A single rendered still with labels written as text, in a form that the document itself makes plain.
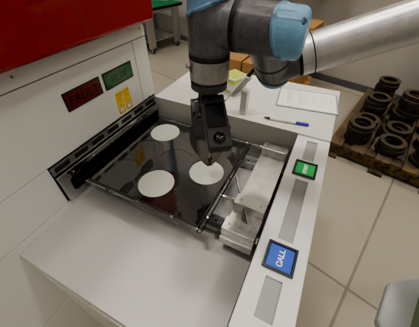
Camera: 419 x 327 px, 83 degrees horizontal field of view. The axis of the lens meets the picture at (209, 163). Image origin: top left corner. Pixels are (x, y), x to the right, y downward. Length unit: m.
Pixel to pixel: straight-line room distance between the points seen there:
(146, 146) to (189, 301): 0.47
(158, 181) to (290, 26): 0.48
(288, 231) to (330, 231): 1.28
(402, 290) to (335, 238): 1.08
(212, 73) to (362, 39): 0.27
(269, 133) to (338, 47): 0.36
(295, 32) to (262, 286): 0.40
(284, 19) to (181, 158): 0.49
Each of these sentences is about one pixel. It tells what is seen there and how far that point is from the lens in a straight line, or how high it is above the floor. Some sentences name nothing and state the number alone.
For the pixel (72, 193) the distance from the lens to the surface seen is 0.78.
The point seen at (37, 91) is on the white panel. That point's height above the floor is 1.15.
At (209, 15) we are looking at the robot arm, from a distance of 0.42.
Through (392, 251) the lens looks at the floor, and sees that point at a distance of 1.92.
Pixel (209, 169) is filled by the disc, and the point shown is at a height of 0.90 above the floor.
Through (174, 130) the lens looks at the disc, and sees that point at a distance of 0.86.
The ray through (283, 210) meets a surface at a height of 0.96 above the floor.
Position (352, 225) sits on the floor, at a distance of 1.90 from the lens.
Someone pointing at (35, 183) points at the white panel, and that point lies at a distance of 0.71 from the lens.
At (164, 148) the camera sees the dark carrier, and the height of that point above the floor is 0.90.
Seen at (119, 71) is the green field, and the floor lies 1.11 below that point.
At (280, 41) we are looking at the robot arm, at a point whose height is 1.29.
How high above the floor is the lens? 1.39
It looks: 43 degrees down
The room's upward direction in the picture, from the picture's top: straight up
